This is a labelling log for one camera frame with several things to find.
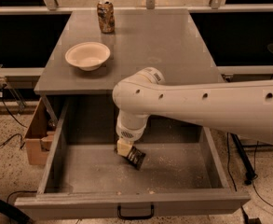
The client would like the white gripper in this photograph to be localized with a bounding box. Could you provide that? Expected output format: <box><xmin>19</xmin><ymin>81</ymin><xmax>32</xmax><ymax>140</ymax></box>
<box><xmin>116</xmin><ymin>110</ymin><xmax>149</xmax><ymax>157</ymax></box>

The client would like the dark chocolate rxbar wrapper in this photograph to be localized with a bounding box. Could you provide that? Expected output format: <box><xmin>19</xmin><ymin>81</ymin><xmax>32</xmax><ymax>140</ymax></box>
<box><xmin>125</xmin><ymin>147</ymin><xmax>146</xmax><ymax>170</ymax></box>

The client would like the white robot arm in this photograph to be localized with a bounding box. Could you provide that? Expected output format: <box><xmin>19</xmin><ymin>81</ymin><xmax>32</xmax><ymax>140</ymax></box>
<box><xmin>112</xmin><ymin>67</ymin><xmax>273</xmax><ymax>145</ymax></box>

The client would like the grey open top drawer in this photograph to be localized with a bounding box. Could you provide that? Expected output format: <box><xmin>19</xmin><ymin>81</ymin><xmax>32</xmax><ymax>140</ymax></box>
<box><xmin>15</xmin><ymin>94</ymin><xmax>250</xmax><ymax>220</ymax></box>

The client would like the wooden box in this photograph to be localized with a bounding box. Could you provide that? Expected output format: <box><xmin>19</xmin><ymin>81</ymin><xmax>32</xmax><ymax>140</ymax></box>
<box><xmin>24</xmin><ymin>100</ymin><xmax>55</xmax><ymax>165</ymax></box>

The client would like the white paper bowl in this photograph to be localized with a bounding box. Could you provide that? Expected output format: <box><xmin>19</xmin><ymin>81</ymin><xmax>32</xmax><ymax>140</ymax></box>
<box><xmin>65</xmin><ymin>42</ymin><xmax>111</xmax><ymax>71</ymax></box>

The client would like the grey cabinet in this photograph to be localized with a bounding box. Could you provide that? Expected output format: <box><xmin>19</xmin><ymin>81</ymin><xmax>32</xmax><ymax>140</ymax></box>
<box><xmin>34</xmin><ymin>8</ymin><xmax>227</xmax><ymax>129</ymax></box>

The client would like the black stand leg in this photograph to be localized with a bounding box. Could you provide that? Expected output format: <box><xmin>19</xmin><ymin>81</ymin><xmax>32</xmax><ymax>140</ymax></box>
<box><xmin>231</xmin><ymin>133</ymin><xmax>256</xmax><ymax>185</ymax></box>

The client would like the brown soda can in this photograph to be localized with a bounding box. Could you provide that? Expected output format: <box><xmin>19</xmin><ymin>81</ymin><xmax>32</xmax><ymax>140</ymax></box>
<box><xmin>97</xmin><ymin>0</ymin><xmax>115</xmax><ymax>34</ymax></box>

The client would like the black tube bottom left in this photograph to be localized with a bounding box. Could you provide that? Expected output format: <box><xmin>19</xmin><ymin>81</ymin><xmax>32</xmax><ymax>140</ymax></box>
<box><xmin>0</xmin><ymin>200</ymin><xmax>34</xmax><ymax>224</ymax></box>

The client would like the black drawer handle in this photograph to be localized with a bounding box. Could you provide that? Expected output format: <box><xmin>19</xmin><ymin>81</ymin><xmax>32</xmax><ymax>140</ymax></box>
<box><xmin>117</xmin><ymin>204</ymin><xmax>155</xmax><ymax>220</ymax></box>

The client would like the black cable on left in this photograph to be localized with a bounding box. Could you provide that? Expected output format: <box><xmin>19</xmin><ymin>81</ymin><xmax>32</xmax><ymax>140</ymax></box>
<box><xmin>0</xmin><ymin>84</ymin><xmax>28</xmax><ymax>150</ymax></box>

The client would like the black cable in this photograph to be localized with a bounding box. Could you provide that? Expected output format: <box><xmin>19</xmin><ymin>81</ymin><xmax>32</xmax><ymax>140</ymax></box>
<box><xmin>0</xmin><ymin>84</ymin><xmax>28</xmax><ymax>150</ymax></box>
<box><xmin>225</xmin><ymin>133</ymin><xmax>273</xmax><ymax>217</ymax></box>

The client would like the black cable on right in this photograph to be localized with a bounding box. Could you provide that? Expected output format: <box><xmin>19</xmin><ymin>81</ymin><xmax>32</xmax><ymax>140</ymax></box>
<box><xmin>225</xmin><ymin>133</ymin><xmax>273</xmax><ymax>217</ymax></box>

